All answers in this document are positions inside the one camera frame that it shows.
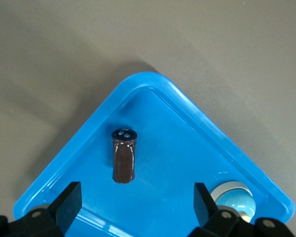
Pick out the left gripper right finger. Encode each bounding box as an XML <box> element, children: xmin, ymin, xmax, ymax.
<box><xmin>190</xmin><ymin>182</ymin><xmax>296</xmax><ymax>237</ymax></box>

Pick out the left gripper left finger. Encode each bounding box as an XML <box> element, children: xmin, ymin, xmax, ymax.
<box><xmin>0</xmin><ymin>181</ymin><xmax>83</xmax><ymax>237</ymax></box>

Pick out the light blue call bell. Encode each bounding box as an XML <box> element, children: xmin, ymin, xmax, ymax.
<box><xmin>209</xmin><ymin>181</ymin><xmax>257</xmax><ymax>224</ymax></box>

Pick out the black connector block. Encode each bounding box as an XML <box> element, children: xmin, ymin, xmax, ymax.
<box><xmin>111</xmin><ymin>127</ymin><xmax>139</xmax><ymax>185</ymax></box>

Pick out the blue plastic tray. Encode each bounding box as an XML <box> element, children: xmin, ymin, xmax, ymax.
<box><xmin>12</xmin><ymin>71</ymin><xmax>296</xmax><ymax>237</ymax></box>

